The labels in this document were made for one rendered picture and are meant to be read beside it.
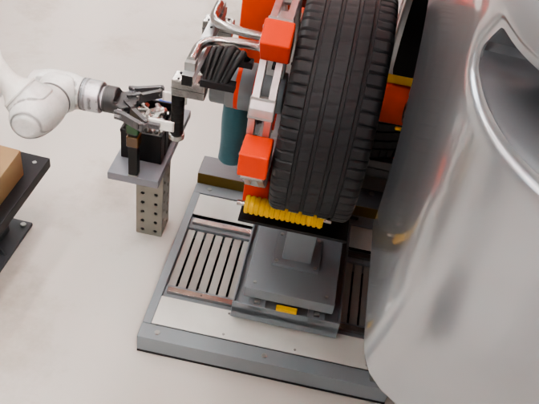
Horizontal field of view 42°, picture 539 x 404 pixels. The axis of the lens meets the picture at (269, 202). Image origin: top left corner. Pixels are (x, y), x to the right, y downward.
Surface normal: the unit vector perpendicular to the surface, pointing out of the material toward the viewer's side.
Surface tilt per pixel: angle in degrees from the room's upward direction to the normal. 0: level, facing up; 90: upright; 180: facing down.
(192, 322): 0
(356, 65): 40
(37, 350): 0
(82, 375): 0
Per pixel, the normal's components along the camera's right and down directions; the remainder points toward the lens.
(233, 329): 0.13, -0.74
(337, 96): -0.06, 0.09
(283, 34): 0.01, -0.24
